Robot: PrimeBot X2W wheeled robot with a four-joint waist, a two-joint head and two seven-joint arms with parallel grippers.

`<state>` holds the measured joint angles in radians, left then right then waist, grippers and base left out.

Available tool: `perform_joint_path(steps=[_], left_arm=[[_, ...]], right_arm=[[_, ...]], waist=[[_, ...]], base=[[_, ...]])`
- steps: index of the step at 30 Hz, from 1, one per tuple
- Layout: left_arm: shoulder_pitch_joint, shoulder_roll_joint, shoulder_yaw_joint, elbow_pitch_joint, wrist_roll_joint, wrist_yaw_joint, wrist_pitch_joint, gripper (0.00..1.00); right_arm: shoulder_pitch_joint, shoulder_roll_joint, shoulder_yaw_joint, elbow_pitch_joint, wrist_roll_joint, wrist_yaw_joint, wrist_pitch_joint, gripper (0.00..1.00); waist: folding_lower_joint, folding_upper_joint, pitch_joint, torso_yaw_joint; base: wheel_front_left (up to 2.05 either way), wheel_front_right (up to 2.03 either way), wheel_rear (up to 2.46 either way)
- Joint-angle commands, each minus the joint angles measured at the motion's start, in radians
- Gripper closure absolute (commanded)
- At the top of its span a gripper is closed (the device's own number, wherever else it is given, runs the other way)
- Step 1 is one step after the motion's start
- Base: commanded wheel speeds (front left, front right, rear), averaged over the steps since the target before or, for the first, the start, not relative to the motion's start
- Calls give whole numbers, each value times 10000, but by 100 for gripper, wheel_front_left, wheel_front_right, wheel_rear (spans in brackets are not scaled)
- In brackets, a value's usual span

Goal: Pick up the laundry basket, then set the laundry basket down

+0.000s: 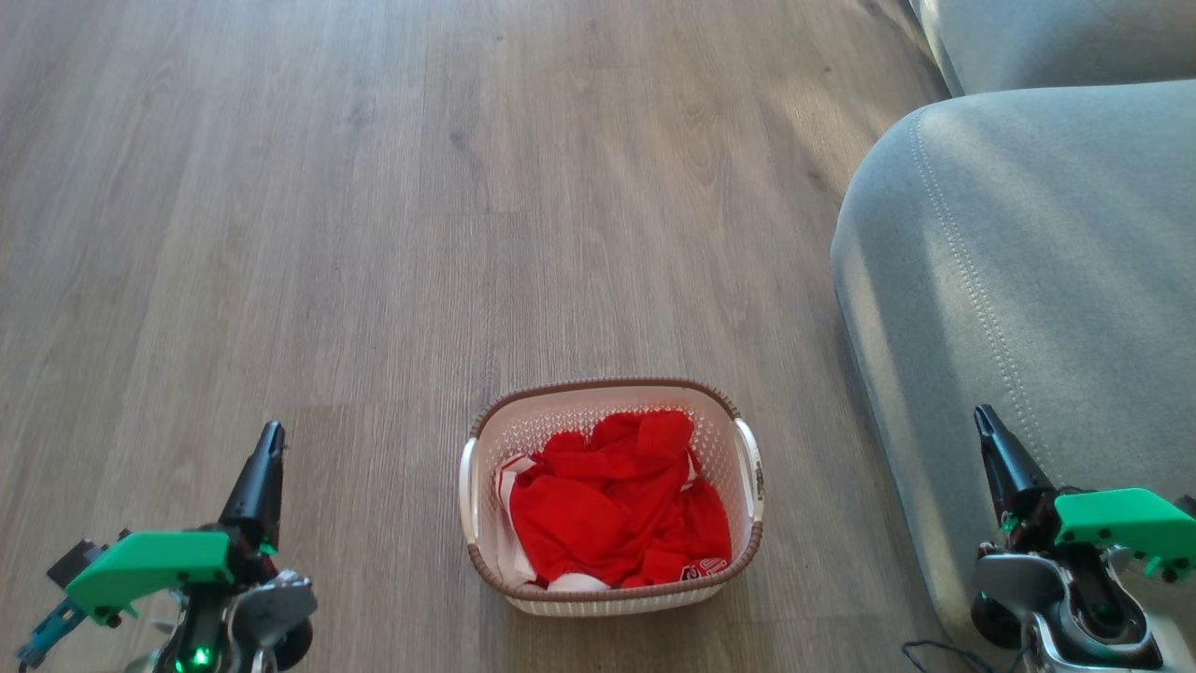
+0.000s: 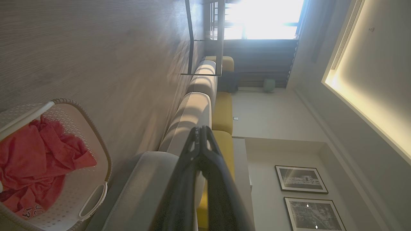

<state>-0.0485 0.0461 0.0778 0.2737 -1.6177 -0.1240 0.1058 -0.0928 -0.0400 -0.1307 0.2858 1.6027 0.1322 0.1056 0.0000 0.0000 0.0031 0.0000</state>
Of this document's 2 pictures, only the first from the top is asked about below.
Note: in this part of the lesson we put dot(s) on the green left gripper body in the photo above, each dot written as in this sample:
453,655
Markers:
149,561

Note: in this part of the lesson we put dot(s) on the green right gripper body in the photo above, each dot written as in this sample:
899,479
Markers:
1121,523

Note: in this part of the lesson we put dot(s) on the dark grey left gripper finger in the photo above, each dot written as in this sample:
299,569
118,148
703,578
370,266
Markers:
257,486

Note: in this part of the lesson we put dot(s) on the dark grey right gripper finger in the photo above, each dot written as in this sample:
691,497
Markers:
1014,467

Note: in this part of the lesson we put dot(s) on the white plastic laundry basket brown rim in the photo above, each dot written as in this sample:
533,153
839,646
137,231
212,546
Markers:
612,603

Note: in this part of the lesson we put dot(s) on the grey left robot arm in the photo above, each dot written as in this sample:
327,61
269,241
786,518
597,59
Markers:
266,612

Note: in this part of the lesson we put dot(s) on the grey fabric sofa cushion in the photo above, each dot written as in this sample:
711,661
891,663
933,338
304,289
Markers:
1056,37

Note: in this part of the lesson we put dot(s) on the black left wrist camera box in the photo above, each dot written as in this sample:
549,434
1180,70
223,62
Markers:
77,561

